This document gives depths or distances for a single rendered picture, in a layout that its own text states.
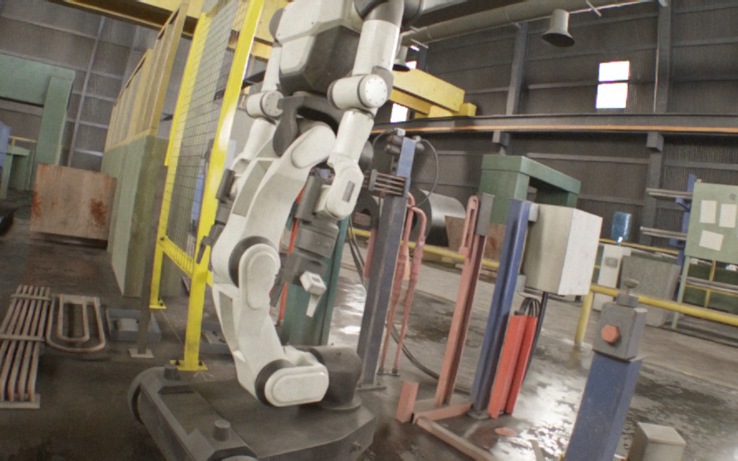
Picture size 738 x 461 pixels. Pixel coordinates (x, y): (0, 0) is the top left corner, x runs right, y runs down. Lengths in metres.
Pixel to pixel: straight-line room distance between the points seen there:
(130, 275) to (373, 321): 1.65
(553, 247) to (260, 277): 1.31
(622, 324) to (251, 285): 0.91
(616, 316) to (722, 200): 5.55
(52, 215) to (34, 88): 6.84
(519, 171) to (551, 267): 9.43
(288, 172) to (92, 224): 3.65
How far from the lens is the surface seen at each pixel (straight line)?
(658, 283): 6.51
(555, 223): 2.05
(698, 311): 3.83
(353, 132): 1.05
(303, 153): 1.16
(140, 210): 3.02
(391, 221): 2.03
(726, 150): 14.60
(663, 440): 1.52
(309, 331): 2.60
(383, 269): 2.04
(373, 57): 1.10
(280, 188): 1.16
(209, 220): 1.91
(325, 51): 1.20
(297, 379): 1.29
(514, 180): 11.44
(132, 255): 3.06
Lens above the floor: 0.78
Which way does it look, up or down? 1 degrees down
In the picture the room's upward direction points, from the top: 10 degrees clockwise
